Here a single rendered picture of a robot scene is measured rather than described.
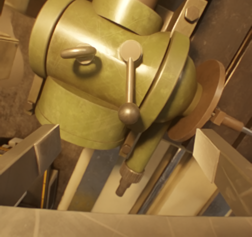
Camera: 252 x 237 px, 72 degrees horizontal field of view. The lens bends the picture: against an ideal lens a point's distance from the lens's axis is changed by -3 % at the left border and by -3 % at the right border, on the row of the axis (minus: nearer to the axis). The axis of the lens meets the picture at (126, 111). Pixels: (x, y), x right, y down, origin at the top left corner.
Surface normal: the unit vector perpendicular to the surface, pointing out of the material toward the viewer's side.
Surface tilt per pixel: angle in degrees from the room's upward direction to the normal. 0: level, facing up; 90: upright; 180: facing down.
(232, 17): 0
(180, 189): 0
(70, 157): 0
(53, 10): 26
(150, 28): 42
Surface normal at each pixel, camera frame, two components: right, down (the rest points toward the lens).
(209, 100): -0.90, -0.42
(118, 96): -0.23, 0.65
